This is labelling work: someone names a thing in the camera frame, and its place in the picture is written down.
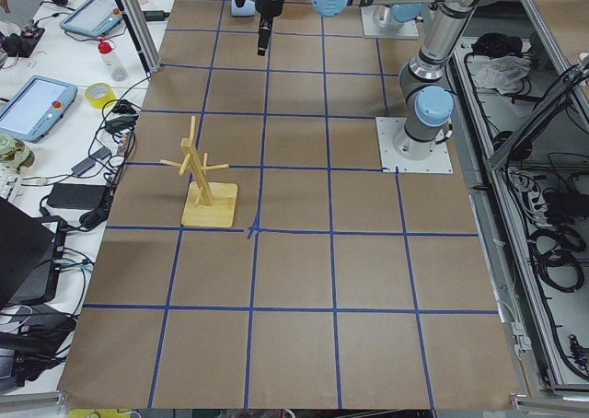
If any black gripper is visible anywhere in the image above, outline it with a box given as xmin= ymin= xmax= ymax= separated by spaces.
xmin=255 ymin=0 xmax=284 ymax=56

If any teach pendant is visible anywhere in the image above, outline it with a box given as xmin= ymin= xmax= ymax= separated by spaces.
xmin=59 ymin=0 xmax=122 ymax=38
xmin=1 ymin=75 xmax=78 ymax=143

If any yellow tape roll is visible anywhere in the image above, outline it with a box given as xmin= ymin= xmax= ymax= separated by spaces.
xmin=85 ymin=82 xmax=116 ymax=109

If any black laptop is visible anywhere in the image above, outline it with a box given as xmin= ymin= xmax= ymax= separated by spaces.
xmin=1 ymin=199 xmax=66 ymax=308

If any light blue plastic cup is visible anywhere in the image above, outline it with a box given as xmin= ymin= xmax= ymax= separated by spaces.
xmin=230 ymin=0 xmax=256 ymax=17

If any teach pendant far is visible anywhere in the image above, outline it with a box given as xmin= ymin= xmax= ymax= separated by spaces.
xmin=59 ymin=0 xmax=122 ymax=38

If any aluminium frame post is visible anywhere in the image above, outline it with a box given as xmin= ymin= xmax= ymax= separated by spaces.
xmin=114 ymin=0 xmax=160 ymax=75

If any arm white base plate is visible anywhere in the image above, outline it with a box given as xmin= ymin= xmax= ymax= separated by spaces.
xmin=361 ymin=4 xmax=421 ymax=40
xmin=375 ymin=117 xmax=453 ymax=174

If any black power adapter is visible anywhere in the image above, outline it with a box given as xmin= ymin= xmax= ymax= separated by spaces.
xmin=47 ymin=183 xmax=107 ymax=210

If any squeeze bottle red cap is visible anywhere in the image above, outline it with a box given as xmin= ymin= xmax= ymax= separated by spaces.
xmin=98 ymin=38 xmax=128 ymax=82

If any teach pendant near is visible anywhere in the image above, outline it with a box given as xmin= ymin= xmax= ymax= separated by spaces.
xmin=1 ymin=75 xmax=78 ymax=143

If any white cloth pile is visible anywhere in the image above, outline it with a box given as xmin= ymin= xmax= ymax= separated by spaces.
xmin=473 ymin=56 xmax=531 ymax=94

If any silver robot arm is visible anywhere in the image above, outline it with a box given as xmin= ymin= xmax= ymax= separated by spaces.
xmin=310 ymin=0 xmax=499 ymax=161
xmin=373 ymin=4 xmax=422 ymax=29

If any wooden cup rack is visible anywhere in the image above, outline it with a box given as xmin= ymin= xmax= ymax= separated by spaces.
xmin=160 ymin=116 xmax=238 ymax=228

